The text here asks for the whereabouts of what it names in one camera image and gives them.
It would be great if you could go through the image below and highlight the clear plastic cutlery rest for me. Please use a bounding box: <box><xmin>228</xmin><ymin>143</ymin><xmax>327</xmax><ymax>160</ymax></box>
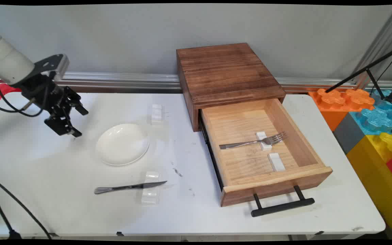
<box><xmin>141</xmin><ymin>171</ymin><xmax>161</xmax><ymax>205</ymax></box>

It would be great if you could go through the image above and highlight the grey foam block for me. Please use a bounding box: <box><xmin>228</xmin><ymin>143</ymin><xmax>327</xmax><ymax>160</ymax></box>
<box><xmin>333</xmin><ymin>112</ymin><xmax>366</xmax><ymax>154</ymax></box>

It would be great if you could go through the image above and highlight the thin black cable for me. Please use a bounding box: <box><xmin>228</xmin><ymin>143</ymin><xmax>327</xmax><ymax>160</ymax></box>
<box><xmin>0</xmin><ymin>72</ymin><xmax>52</xmax><ymax>239</ymax></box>

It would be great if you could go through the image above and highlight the orange foam block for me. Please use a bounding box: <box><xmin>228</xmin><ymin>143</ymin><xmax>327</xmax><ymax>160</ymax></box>
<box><xmin>308</xmin><ymin>88</ymin><xmax>376</xmax><ymax>132</ymax></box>

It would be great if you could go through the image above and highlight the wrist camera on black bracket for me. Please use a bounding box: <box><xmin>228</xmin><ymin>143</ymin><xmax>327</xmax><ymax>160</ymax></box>
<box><xmin>34</xmin><ymin>54</ymin><xmax>70</xmax><ymax>82</ymax></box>

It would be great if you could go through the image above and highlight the silver fork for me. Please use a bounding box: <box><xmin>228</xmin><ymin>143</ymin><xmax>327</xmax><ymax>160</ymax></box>
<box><xmin>219</xmin><ymin>132</ymin><xmax>288</xmax><ymax>150</ymax></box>

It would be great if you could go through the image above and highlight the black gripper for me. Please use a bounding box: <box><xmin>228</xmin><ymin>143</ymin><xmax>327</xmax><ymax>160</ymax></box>
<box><xmin>21</xmin><ymin>73</ymin><xmax>89</xmax><ymax>138</ymax></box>

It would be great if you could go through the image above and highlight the dark wooden cabinet box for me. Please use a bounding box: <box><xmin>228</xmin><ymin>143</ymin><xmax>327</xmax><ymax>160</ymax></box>
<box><xmin>176</xmin><ymin>43</ymin><xmax>287</xmax><ymax>132</ymax></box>

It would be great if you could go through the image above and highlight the silver table knife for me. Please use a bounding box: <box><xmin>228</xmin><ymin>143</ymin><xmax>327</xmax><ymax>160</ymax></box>
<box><xmin>94</xmin><ymin>181</ymin><xmax>168</xmax><ymax>195</ymax></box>

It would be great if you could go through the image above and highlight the light wooden drawer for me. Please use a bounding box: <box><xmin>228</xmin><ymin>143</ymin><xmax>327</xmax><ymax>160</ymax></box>
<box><xmin>199</xmin><ymin>98</ymin><xmax>333</xmax><ymax>207</ymax></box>

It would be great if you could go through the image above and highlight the black drawer slide rail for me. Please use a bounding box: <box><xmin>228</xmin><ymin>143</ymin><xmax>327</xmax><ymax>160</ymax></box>
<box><xmin>198</xmin><ymin>117</ymin><xmax>224</xmax><ymax>193</ymax></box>

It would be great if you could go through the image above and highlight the white round plate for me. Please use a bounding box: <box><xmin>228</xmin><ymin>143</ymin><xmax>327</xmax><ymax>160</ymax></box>
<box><xmin>96</xmin><ymin>123</ymin><xmax>150</xmax><ymax>166</ymax></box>

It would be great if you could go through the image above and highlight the black drawer handle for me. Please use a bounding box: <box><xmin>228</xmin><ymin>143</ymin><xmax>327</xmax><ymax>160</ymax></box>
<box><xmin>250</xmin><ymin>185</ymin><xmax>315</xmax><ymax>217</ymax></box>

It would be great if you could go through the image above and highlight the blue foam block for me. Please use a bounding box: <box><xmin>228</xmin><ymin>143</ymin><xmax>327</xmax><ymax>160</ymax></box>
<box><xmin>349</xmin><ymin>89</ymin><xmax>392</xmax><ymax>136</ymax></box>

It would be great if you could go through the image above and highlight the black tripod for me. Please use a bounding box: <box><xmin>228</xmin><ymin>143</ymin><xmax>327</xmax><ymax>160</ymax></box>
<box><xmin>325</xmin><ymin>44</ymin><xmax>392</xmax><ymax>104</ymax></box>

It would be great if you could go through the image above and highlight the white cutlery rest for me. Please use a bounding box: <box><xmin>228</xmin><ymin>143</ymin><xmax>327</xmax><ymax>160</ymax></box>
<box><xmin>256</xmin><ymin>131</ymin><xmax>273</xmax><ymax>151</ymax></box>
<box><xmin>268</xmin><ymin>153</ymin><xmax>286</xmax><ymax>172</ymax></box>
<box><xmin>151</xmin><ymin>104</ymin><xmax>164</xmax><ymax>125</ymax></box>

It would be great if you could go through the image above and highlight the thick black cable with plug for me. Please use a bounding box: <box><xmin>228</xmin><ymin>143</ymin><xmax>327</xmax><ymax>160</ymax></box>
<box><xmin>0</xmin><ymin>72</ymin><xmax>47</xmax><ymax>239</ymax></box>

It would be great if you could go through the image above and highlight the aluminium wall rail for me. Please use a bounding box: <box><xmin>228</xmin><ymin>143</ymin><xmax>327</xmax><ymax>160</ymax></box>
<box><xmin>0</xmin><ymin>71</ymin><xmax>392</xmax><ymax>91</ymax></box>

